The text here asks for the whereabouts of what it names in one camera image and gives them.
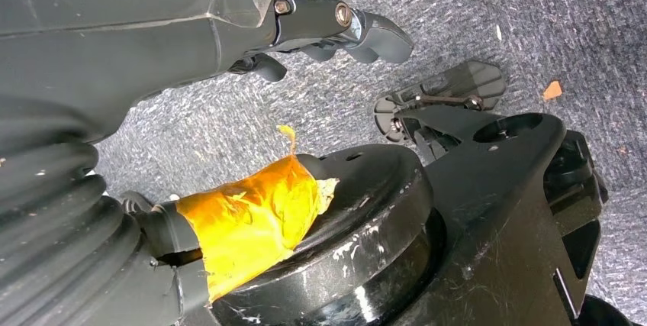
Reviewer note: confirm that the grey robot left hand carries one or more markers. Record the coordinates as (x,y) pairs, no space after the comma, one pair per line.
(126,35)

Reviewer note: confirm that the black round robot joint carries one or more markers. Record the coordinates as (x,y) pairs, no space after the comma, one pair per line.
(364,222)

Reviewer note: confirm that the orange floor scrap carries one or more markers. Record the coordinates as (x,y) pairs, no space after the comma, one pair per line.
(552,91)

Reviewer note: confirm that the black angular robot housing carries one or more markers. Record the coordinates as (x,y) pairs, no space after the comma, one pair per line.
(505,212)

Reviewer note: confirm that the yellow tape wrap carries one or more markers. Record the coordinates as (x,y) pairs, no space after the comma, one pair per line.
(253,212)

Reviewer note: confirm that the black rounded robot part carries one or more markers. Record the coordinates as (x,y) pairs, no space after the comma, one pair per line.
(599,313)

